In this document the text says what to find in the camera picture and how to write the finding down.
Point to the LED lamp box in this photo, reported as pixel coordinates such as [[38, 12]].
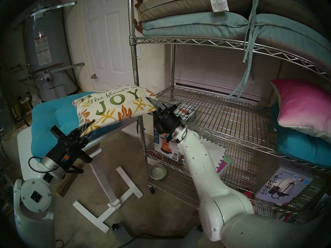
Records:
[[284, 185]]

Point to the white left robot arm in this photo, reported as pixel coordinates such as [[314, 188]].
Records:
[[33, 195]]

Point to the grey water heater tank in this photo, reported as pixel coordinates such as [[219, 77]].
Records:
[[49, 30]]

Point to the wooden block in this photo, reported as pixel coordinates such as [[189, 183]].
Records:
[[67, 185]]

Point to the teal seat cushion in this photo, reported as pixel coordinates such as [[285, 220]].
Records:
[[51, 121], [297, 146]]

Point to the white light switch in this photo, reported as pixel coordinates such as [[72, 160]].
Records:
[[138, 52]]

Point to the red plastic item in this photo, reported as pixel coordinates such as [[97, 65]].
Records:
[[248, 193]]

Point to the brown anchor wall decoration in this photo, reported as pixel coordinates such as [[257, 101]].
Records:
[[137, 25]]

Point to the white zigzag edged sheet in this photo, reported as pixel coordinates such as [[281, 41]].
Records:
[[217, 152]]

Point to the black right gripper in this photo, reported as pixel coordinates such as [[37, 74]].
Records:
[[168, 121]]

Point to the white care label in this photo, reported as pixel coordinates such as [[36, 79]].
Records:
[[219, 2]]

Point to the magenta sheet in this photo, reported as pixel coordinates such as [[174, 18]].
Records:
[[222, 170]]

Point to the white window blind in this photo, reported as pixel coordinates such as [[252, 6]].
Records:
[[212, 66]]

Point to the floral JOY print pillow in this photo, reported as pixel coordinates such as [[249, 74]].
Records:
[[116, 105]]

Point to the metal pet bowl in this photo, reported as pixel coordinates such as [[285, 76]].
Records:
[[157, 171]]

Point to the pink throw pillow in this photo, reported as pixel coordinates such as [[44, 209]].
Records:
[[302, 105]]

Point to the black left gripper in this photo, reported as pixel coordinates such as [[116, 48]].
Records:
[[69, 149]]

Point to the taupe bench cushion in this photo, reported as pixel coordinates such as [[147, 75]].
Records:
[[181, 4]]

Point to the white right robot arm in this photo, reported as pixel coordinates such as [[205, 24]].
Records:
[[207, 167]]

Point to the white overbed table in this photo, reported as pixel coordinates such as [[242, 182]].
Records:
[[25, 157]]

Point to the silver foil duct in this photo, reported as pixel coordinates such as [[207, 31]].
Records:
[[35, 99]]

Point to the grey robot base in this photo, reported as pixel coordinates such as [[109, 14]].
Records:
[[124, 235]]

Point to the black base knob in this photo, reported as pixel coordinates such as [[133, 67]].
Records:
[[199, 228], [115, 227]]

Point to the utility pump box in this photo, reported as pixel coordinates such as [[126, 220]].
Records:
[[165, 146]]

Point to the white panel door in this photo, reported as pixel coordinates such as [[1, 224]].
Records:
[[113, 43]]

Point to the green foam sheet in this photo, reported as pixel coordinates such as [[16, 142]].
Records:
[[228, 161]]

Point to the light blue bench cushion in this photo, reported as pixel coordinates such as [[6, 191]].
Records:
[[196, 24]]

